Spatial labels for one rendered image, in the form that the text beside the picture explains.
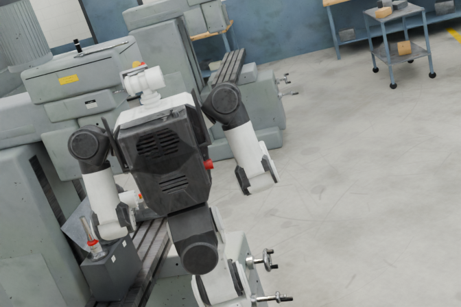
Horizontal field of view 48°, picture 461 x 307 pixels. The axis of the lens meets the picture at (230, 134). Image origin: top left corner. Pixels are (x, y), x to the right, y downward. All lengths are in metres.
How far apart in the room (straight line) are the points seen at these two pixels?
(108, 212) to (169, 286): 1.09
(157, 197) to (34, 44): 1.13
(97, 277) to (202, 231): 0.74
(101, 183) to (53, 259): 1.13
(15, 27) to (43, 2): 7.51
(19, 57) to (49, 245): 0.89
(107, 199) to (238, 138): 0.44
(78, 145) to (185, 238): 0.42
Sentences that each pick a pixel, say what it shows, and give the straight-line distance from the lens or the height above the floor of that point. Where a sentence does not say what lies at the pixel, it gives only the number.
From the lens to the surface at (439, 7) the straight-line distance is 8.33.
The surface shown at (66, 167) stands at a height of 1.41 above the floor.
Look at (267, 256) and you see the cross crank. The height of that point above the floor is 0.68.
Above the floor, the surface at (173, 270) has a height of 0.80.
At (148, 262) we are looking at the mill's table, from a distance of 2.38.
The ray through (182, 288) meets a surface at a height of 0.68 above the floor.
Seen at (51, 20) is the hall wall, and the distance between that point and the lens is 9.91.
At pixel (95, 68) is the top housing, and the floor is 1.83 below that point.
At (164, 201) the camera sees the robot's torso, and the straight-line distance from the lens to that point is 1.53.
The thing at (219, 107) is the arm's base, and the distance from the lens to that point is 1.50.
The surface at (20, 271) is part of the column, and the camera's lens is 2.82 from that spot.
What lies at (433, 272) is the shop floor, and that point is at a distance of 3.44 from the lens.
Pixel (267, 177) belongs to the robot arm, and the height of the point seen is 1.46.
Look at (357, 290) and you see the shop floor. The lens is 3.38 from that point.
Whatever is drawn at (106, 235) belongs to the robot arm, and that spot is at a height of 1.44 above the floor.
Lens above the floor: 2.18
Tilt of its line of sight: 21 degrees down
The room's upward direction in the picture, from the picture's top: 17 degrees counter-clockwise
